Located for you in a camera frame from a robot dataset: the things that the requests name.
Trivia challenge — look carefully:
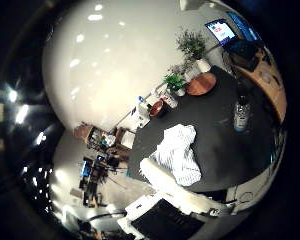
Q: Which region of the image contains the curved wooden desk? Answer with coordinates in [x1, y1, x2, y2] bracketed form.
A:
[229, 44, 288, 124]

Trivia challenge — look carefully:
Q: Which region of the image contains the round wooden tray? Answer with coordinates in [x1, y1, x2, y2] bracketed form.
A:
[185, 72, 218, 97]

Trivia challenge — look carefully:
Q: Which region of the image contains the white striped cloth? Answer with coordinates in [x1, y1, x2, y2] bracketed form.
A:
[149, 123, 203, 187]

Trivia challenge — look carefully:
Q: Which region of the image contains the thin grey-green potted plant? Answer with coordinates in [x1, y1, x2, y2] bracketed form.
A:
[167, 61, 195, 83]

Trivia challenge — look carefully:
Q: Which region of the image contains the brown bowl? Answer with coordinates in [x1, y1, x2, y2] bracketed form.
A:
[148, 100, 167, 119]

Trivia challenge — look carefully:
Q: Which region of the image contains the white cup red print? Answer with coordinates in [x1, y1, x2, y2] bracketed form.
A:
[159, 93, 179, 110]

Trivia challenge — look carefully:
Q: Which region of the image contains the small bright green potted plant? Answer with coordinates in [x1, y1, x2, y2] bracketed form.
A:
[163, 73, 188, 98]

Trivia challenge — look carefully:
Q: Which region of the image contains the tall leafy plant white pot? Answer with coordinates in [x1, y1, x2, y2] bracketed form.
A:
[175, 28, 212, 74]

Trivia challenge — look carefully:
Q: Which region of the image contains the lit computer monitor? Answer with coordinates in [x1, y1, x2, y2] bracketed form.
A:
[204, 18, 238, 46]

